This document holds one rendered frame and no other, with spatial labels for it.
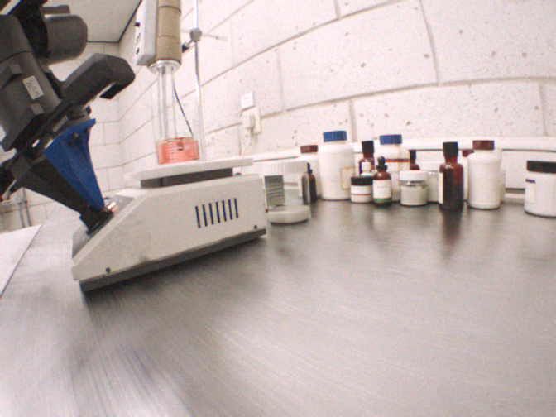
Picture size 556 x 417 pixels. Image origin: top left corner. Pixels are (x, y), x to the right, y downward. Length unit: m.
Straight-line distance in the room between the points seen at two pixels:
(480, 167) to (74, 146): 0.47
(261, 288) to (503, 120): 0.53
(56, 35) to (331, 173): 0.46
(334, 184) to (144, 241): 0.36
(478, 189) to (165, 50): 0.75
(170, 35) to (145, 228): 0.64
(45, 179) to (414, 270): 0.29
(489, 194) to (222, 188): 0.36
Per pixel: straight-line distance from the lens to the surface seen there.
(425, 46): 0.63
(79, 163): 0.24
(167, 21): 0.81
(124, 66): 0.23
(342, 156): 0.48
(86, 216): 0.24
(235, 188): 0.25
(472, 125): 0.59
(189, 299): 0.18
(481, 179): 0.41
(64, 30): 0.31
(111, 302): 0.20
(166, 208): 0.22
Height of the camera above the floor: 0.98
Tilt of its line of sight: 10 degrees down
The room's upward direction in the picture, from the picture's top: 5 degrees counter-clockwise
